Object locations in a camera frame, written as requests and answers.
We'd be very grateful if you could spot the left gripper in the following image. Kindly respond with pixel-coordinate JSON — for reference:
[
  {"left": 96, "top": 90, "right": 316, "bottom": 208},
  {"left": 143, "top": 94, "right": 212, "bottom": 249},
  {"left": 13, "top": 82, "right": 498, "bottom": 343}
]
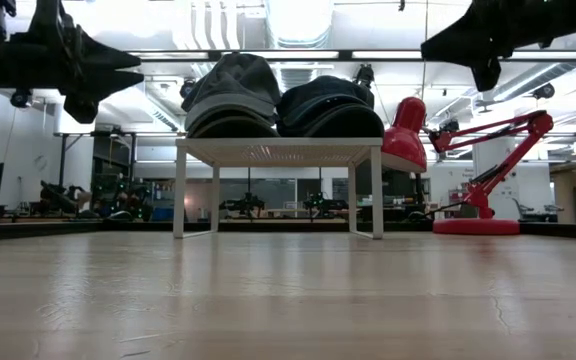
[{"left": 17, "top": 0, "right": 145, "bottom": 101}]

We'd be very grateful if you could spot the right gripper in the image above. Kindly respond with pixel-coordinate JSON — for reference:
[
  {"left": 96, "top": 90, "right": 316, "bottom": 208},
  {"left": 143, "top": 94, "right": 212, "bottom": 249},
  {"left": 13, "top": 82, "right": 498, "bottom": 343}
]
[{"left": 420, "top": 0, "right": 569, "bottom": 68}]

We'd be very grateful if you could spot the blue denim baseball cap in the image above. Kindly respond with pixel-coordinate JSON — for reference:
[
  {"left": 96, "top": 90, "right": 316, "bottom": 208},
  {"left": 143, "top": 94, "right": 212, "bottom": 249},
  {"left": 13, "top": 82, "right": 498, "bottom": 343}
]
[{"left": 275, "top": 74, "right": 377, "bottom": 124}]

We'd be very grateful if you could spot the black ceiling spotlight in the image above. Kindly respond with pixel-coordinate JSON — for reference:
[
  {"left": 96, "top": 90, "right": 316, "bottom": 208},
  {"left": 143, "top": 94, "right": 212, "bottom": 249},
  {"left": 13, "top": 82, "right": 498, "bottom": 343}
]
[
  {"left": 532, "top": 82, "right": 557, "bottom": 100},
  {"left": 9, "top": 88, "right": 33, "bottom": 110},
  {"left": 352, "top": 63, "right": 375, "bottom": 91},
  {"left": 178, "top": 77, "right": 199, "bottom": 100}
]

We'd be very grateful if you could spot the grey office chair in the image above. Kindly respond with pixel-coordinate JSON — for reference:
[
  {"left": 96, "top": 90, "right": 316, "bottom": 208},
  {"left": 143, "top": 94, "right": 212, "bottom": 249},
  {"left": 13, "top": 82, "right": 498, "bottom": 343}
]
[{"left": 512, "top": 198, "right": 564, "bottom": 224}]

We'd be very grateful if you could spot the red desk lamp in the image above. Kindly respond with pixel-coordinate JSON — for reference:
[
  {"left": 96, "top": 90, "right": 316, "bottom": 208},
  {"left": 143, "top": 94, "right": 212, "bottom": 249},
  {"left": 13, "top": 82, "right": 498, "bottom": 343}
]
[{"left": 380, "top": 96, "right": 555, "bottom": 236}]

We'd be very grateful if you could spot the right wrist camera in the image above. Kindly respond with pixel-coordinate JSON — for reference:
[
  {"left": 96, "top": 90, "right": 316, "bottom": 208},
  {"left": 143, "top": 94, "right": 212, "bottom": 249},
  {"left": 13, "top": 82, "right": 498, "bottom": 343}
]
[{"left": 470, "top": 54, "right": 502, "bottom": 94}]

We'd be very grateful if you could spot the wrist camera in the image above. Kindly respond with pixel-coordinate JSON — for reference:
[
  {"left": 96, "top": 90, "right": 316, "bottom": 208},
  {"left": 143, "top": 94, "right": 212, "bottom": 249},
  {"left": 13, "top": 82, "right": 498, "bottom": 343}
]
[
  {"left": 61, "top": 92, "right": 100, "bottom": 125},
  {"left": 470, "top": 54, "right": 502, "bottom": 94}
]

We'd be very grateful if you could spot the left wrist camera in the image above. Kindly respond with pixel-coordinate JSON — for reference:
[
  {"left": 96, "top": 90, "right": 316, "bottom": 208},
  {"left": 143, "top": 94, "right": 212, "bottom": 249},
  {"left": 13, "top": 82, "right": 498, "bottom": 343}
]
[{"left": 61, "top": 92, "right": 100, "bottom": 125}]

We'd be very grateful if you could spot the black overhead frame beam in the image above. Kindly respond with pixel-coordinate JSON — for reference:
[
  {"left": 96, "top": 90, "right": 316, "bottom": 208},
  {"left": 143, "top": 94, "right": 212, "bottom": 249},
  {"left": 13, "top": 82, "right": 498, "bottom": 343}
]
[{"left": 127, "top": 49, "right": 576, "bottom": 63}]

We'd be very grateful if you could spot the black aluminium table frame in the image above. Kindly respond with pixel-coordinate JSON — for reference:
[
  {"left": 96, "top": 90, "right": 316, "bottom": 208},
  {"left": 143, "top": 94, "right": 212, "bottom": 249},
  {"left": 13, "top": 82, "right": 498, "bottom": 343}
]
[
  {"left": 0, "top": 219, "right": 175, "bottom": 244},
  {"left": 382, "top": 221, "right": 576, "bottom": 242}
]

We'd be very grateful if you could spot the white wire shelf rack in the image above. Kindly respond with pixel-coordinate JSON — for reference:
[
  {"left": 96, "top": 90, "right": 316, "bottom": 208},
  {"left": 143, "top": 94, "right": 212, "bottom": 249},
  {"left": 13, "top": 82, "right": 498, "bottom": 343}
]
[{"left": 173, "top": 136, "right": 385, "bottom": 240}]

